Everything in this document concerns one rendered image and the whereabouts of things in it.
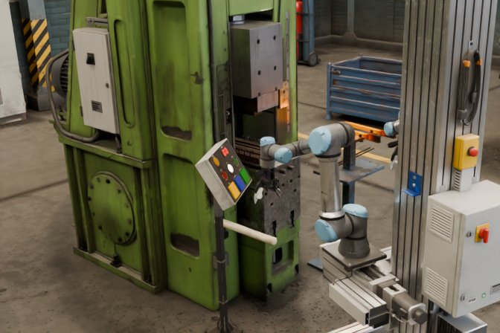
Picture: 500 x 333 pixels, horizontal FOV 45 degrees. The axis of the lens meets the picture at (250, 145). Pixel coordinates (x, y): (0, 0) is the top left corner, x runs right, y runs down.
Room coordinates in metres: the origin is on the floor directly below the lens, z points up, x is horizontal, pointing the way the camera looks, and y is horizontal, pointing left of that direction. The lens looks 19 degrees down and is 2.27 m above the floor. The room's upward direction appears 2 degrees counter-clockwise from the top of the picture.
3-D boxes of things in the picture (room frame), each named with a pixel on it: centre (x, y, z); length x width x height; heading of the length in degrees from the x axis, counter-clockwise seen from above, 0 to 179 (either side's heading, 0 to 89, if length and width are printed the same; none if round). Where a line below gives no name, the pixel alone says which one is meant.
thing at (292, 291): (3.49, -0.15, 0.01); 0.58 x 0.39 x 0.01; 139
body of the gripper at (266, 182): (2.91, -0.09, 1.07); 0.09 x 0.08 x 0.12; 27
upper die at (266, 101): (3.66, 0.04, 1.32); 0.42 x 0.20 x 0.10; 49
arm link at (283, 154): (2.85, -0.16, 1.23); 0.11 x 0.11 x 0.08; 34
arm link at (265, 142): (2.92, -0.09, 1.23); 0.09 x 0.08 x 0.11; 34
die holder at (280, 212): (3.71, 0.01, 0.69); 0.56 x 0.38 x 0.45; 49
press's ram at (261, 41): (3.70, 0.01, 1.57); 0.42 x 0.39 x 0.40; 49
